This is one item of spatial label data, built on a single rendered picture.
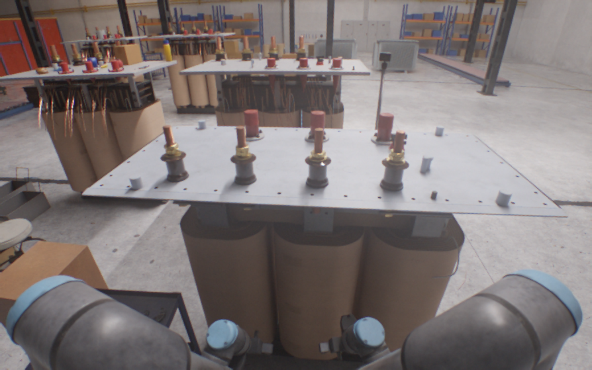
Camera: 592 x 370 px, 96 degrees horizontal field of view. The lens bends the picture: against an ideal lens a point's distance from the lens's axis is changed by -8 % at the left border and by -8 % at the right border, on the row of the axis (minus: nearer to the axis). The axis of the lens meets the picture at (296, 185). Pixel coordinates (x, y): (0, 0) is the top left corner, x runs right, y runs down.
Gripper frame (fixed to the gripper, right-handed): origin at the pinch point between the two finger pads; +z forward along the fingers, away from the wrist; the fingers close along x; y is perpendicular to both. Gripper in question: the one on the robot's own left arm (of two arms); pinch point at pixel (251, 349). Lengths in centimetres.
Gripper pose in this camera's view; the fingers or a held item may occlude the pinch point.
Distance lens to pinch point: 131.8
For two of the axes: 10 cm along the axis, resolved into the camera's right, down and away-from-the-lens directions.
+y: 0.9, -8.0, 5.9
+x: -9.8, 0.3, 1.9
